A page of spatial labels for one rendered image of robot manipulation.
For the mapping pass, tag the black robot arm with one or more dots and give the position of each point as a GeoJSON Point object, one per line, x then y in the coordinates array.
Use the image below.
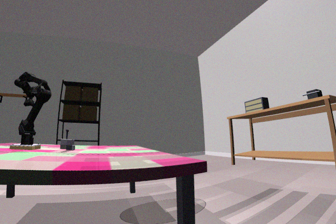
{"type": "Point", "coordinates": [42, 96]}

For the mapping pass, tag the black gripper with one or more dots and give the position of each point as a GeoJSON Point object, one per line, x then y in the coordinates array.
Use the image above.
{"type": "Point", "coordinates": [29, 102]}

